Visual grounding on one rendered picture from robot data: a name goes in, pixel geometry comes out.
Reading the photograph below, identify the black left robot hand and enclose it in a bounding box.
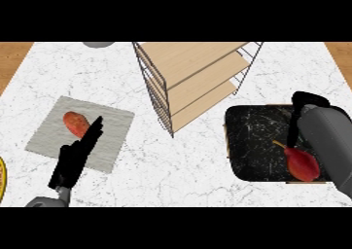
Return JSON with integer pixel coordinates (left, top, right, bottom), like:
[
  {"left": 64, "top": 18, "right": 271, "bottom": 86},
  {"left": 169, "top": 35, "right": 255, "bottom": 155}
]
[{"left": 47, "top": 115, "right": 104, "bottom": 191}]

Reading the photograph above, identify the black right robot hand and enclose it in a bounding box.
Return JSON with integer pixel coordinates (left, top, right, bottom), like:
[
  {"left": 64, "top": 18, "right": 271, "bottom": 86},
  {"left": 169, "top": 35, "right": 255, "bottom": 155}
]
[{"left": 285, "top": 90, "right": 331, "bottom": 149}]

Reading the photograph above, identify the black marble tray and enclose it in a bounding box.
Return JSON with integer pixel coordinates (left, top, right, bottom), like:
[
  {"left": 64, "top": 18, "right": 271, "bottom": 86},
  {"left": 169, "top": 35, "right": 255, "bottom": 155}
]
[{"left": 223, "top": 103, "right": 338, "bottom": 185}]

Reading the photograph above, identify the red eggplant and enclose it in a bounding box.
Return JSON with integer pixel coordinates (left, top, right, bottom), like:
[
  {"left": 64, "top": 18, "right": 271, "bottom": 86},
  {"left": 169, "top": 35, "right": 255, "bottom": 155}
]
[{"left": 271, "top": 139, "right": 322, "bottom": 183}]

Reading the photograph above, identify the grey cloth placemat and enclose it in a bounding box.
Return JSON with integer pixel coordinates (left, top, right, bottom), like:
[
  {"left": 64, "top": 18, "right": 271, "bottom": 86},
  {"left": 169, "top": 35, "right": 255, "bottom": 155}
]
[{"left": 25, "top": 95, "right": 135, "bottom": 174}]

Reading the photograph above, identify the orange sweet potato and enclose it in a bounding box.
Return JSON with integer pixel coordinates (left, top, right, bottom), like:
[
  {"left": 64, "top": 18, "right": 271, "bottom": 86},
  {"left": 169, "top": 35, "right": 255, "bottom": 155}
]
[{"left": 62, "top": 111, "right": 91, "bottom": 139}]

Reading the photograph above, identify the grey round object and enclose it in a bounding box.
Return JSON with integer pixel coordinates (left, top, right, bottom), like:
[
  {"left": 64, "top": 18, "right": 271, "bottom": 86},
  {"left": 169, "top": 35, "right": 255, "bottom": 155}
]
[{"left": 81, "top": 41, "right": 116, "bottom": 49}]

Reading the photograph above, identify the wooden tiered wire shelf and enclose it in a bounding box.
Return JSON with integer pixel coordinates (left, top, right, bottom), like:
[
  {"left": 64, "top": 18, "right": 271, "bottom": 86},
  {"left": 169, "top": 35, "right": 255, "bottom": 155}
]
[{"left": 130, "top": 41, "right": 266, "bottom": 139}]

